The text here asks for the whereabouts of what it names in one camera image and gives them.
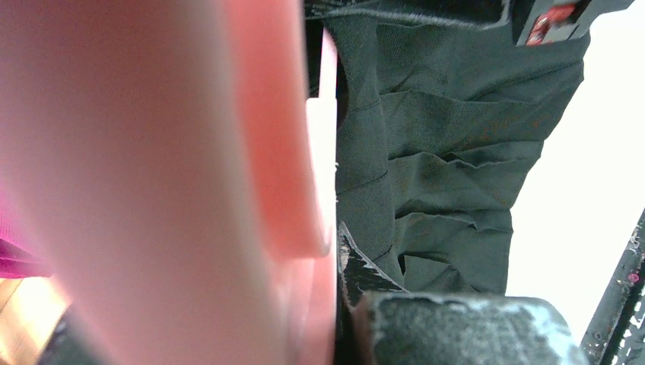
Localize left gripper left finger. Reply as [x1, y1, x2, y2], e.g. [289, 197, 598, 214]
[36, 307, 113, 365]

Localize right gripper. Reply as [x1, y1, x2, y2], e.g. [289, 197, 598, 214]
[511, 0, 633, 46]

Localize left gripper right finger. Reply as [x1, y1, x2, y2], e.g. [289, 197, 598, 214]
[336, 224, 586, 364]

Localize black pleated skirt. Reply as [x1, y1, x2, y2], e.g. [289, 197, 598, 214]
[303, 1, 591, 295]

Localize pink plastic hanger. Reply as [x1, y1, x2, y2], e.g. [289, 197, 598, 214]
[1, 1, 336, 364]

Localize magenta pleated skirt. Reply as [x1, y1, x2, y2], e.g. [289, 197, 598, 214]
[1, 189, 52, 279]

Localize wooden clothes rack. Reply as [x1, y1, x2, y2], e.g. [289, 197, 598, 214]
[1, 278, 70, 365]

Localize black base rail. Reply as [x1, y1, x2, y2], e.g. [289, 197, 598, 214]
[580, 215, 644, 365]

